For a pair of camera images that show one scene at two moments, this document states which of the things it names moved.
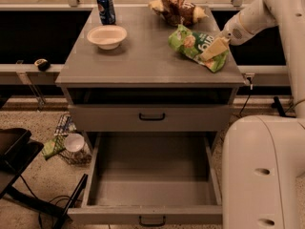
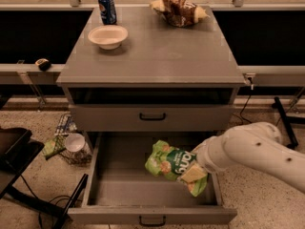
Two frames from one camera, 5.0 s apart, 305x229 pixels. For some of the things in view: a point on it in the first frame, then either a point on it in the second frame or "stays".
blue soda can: (107, 9) stays
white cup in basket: (74, 142) stays
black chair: (17, 151) stays
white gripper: (233, 30) to (206, 156)
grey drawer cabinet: (149, 92) stays
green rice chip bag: (192, 44) to (166, 159)
